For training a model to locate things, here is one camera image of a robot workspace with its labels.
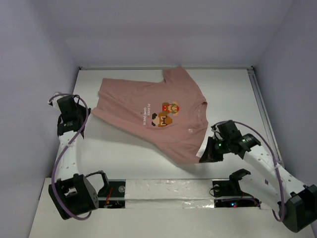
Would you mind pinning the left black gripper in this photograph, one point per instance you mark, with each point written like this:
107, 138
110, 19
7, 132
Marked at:
84, 113

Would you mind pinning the pink printed t-shirt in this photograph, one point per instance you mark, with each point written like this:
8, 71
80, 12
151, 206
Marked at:
170, 114

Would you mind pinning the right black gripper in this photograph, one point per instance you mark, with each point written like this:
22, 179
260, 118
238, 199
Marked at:
209, 155

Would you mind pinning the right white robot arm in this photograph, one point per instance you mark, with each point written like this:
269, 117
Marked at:
294, 202

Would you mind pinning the aluminium rail right edge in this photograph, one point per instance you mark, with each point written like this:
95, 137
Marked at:
264, 115

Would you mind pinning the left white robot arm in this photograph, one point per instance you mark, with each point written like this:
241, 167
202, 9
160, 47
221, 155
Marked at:
71, 192

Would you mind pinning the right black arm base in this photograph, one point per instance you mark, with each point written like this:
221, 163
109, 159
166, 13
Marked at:
228, 194

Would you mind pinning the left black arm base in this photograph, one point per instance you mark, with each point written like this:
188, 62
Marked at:
113, 197

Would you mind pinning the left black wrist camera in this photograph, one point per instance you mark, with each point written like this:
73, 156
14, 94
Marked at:
66, 105

